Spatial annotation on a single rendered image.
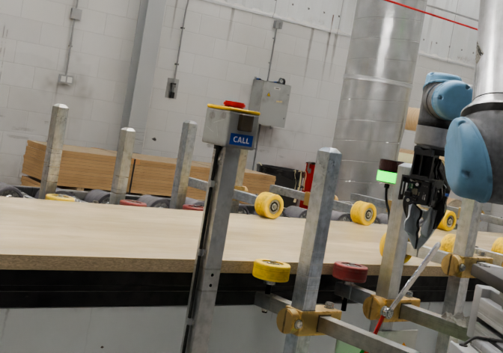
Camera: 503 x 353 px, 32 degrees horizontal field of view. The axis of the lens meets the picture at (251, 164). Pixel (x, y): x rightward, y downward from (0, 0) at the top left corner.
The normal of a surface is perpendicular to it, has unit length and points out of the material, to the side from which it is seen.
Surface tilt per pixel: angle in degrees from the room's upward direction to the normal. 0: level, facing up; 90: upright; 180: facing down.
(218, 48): 90
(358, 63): 90
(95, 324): 90
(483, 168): 101
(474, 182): 125
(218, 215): 90
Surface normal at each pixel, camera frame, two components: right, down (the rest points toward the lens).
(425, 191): -0.49, -0.04
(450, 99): -0.01, 0.05
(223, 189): 0.63, 0.15
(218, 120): -0.76, -0.09
